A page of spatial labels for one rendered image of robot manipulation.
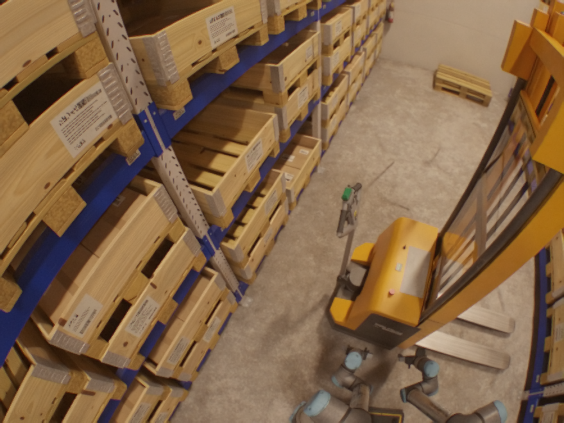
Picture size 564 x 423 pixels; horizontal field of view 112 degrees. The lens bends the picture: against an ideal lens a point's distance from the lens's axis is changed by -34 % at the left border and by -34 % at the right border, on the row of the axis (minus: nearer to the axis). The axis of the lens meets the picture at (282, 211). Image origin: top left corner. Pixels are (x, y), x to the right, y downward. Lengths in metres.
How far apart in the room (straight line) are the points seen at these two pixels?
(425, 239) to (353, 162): 1.97
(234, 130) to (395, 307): 1.74
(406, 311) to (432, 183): 2.34
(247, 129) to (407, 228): 1.44
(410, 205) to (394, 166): 0.67
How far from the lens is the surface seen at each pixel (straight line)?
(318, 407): 1.11
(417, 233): 2.24
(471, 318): 3.10
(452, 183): 4.09
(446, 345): 2.90
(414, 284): 2.04
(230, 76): 1.60
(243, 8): 1.54
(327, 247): 3.07
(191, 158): 2.18
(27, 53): 0.89
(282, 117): 2.17
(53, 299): 1.37
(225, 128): 2.37
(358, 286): 2.44
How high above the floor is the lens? 2.67
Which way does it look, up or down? 53 degrees down
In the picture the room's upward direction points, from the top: 8 degrees counter-clockwise
